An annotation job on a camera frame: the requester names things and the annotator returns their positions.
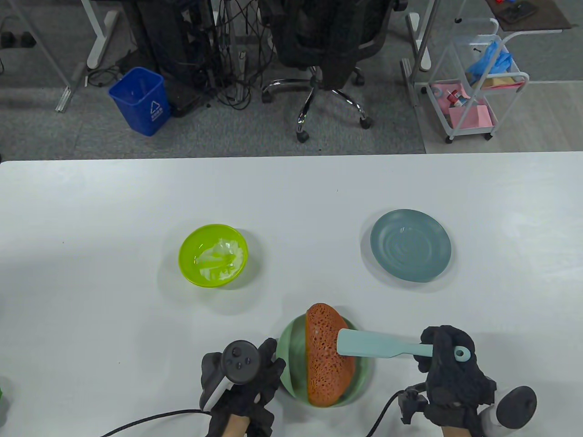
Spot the bundle of black cables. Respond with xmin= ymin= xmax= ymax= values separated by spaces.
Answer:
xmin=200 ymin=0 xmax=278 ymax=111

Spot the person's left forearm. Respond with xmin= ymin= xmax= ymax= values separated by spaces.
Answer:
xmin=222 ymin=412 xmax=251 ymax=437

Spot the person's left hand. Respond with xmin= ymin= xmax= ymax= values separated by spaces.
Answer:
xmin=199 ymin=337 xmax=286 ymax=437

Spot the black device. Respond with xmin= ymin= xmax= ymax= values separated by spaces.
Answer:
xmin=496 ymin=3 xmax=537 ymax=24

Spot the black hand controller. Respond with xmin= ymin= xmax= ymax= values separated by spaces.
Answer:
xmin=481 ymin=386 xmax=538 ymax=431
xmin=199 ymin=339 xmax=261 ymax=409

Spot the black office chair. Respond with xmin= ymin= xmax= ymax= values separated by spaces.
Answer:
xmin=262 ymin=0 xmax=408 ymax=142

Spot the light green plate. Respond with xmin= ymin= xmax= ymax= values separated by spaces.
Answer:
xmin=277 ymin=313 xmax=372 ymax=407

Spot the blue-grey plate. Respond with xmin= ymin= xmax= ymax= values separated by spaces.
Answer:
xmin=370 ymin=209 xmax=452 ymax=282

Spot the black power strip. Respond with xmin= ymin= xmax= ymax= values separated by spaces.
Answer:
xmin=0 ymin=30 xmax=37 ymax=48

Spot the black left hand controller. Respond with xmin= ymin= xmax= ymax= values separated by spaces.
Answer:
xmin=199 ymin=339 xmax=261 ymax=409

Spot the blue plastic bag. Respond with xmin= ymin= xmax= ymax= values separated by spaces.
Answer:
xmin=468 ymin=40 xmax=514 ymax=85

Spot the light teal dessert spatula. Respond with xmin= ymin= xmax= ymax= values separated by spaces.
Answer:
xmin=336 ymin=329 xmax=470 ymax=362

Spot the white desk leg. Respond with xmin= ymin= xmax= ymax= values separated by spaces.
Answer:
xmin=407 ymin=0 xmax=433 ymax=72
xmin=87 ymin=0 xmax=120 ymax=70

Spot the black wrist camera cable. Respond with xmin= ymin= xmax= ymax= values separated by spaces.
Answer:
xmin=367 ymin=385 xmax=426 ymax=437

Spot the black left glove cable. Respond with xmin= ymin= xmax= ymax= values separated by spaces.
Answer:
xmin=98 ymin=409 xmax=212 ymax=437

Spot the black computer tower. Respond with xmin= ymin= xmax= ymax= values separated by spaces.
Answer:
xmin=123 ymin=0 xmax=215 ymax=118

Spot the white rolling cart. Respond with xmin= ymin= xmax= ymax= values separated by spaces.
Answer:
xmin=426 ymin=18 xmax=530 ymax=144

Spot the lime green plastic bowl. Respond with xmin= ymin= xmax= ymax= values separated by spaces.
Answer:
xmin=178 ymin=224 xmax=249 ymax=287

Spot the brown side table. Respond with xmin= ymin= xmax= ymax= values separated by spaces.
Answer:
xmin=484 ymin=0 xmax=572 ymax=32

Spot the black right hand controller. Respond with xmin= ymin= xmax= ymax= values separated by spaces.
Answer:
xmin=481 ymin=386 xmax=538 ymax=431

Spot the blue trash bin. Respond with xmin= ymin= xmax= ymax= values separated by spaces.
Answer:
xmin=108 ymin=67 xmax=171 ymax=136

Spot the pink box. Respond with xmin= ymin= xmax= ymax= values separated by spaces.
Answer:
xmin=449 ymin=105 xmax=493 ymax=130

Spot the aluminium frame leg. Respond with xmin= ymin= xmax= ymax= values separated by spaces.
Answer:
xmin=14 ymin=0 xmax=87 ymax=113

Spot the person's right hand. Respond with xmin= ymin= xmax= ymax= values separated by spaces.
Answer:
xmin=414 ymin=325 xmax=497 ymax=428

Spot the orange-brown bread slice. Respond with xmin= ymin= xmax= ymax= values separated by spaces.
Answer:
xmin=305 ymin=303 xmax=357 ymax=407

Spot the white salad dressing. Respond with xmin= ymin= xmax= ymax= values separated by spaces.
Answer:
xmin=195 ymin=238 xmax=242 ymax=280

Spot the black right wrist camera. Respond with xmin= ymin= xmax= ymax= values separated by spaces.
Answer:
xmin=399 ymin=391 xmax=430 ymax=425

